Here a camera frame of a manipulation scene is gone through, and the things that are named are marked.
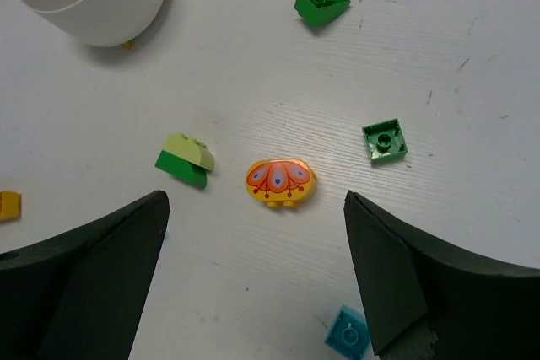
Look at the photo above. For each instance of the small teal lego brick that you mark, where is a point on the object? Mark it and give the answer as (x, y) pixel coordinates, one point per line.
(349, 334)

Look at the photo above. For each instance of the orange rectangular lego brick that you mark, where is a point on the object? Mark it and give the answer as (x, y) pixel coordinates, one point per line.
(10, 206)

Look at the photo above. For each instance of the light green curved lego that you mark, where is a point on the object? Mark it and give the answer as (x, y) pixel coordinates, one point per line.
(190, 149)

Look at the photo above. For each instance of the dark green curved lego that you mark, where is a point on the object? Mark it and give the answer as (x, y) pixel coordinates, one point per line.
(181, 169)

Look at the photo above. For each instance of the green sloped lego brick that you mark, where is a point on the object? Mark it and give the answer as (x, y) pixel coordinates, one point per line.
(317, 13)

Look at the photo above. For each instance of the green square lego brick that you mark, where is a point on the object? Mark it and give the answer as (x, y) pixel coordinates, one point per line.
(384, 141)

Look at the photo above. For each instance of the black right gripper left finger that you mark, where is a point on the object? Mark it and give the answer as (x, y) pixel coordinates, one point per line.
(81, 294)

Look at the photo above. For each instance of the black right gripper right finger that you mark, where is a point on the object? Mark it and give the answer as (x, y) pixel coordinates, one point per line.
(425, 298)

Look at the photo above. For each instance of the yellow orange patterned lego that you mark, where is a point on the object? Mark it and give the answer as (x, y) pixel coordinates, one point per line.
(281, 182)

